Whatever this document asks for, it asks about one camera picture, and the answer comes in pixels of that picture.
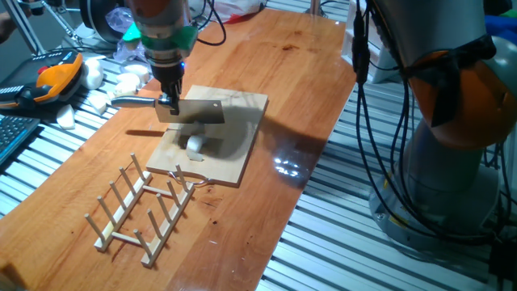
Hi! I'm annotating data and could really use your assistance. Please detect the light wooden cutting board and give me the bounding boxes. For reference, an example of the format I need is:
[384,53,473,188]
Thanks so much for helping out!
[145,84,270,188]

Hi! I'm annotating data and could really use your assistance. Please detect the wooden peg dish rack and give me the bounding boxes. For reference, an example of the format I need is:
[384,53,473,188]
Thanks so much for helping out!
[83,152,195,268]

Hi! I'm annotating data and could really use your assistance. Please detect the black computer keyboard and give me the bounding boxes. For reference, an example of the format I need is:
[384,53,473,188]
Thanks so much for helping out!
[0,114,41,167]

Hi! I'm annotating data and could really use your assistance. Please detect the large white radish chunk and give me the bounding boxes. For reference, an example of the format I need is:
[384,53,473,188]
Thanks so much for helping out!
[80,58,105,91]

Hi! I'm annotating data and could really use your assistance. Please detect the black round object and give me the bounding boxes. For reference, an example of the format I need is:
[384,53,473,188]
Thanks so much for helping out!
[79,0,132,44]

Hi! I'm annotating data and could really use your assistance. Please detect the thin grey metal rod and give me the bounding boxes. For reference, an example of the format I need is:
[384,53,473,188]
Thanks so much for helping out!
[32,3,78,40]

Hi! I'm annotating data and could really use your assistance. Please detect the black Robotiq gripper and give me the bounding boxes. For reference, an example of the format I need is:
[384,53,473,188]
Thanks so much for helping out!
[151,60,187,116]

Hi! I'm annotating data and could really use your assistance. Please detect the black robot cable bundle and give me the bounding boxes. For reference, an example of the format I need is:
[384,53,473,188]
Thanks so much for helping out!
[351,0,517,246]

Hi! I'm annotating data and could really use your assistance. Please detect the large varnished wooden board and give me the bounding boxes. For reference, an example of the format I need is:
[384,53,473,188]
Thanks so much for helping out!
[0,7,360,291]

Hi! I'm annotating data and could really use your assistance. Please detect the orange black teach pendant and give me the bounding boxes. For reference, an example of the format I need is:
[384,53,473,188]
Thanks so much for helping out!
[0,48,85,112]

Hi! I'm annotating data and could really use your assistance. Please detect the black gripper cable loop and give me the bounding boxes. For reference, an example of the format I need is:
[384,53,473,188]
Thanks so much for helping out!
[195,0,227,47]

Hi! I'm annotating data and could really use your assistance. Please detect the grey metal stand leg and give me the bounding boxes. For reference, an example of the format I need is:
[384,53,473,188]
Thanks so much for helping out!
[2,0,48,56]

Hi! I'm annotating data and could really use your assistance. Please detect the white red-print plastic bag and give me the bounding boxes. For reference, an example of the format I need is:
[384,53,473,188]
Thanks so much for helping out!
[212,0,263,24]

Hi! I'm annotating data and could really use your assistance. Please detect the white plastic box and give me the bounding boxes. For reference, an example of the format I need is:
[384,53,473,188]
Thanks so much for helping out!
[341,0,403,84]

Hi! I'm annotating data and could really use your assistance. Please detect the steel cleaver knife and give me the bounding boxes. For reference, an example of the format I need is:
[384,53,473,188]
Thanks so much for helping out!
[111,95,226,124]

